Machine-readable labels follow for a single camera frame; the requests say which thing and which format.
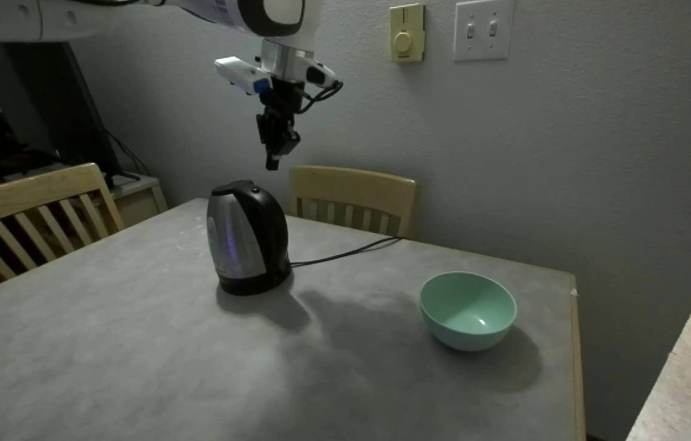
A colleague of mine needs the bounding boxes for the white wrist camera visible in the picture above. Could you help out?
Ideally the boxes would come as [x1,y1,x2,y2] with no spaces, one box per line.
[213,56,273,95]

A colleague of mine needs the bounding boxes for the mint green bowl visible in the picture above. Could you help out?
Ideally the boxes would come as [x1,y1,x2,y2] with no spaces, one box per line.
[419,273,521,353]

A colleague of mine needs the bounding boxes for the dark equipment clutter at left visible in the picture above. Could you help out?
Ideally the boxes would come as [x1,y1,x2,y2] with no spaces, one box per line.
[0,42,121,184]

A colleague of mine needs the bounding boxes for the small white side cabinet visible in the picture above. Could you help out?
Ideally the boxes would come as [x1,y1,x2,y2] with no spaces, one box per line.
[113,175,166,227]

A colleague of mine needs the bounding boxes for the steel and black electric kettle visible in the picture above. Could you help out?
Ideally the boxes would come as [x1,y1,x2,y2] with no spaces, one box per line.
[207,182,293,294]

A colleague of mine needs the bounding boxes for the left wooden slat chair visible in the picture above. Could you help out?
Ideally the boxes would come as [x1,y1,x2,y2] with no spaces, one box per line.
[0,162,125,279]

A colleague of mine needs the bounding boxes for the wooden slat chair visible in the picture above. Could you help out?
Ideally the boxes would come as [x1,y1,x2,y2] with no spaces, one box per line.
[0,162,125,279]
[289,165,419,239]

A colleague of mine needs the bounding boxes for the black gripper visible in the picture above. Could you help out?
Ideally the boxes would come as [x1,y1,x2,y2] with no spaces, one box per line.
[257,82,301,171]

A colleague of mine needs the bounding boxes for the black kettle power cord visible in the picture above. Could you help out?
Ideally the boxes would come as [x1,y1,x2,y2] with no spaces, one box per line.
[289,236,405,271]

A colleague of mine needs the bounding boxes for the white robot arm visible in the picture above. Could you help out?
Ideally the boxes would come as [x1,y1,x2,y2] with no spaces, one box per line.
[0,0,343,171]

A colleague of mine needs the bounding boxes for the white double light switch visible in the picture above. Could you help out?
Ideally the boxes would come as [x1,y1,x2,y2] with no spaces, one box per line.
[453,0,516,61]

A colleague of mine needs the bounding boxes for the yellow wall dial thermostat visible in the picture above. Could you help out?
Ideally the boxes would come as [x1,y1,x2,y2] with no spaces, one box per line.
[391,4,427,65]

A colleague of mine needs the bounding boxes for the rear wooden slat chair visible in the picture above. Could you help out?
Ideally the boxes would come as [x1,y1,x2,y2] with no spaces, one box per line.
[289,165,419,239]

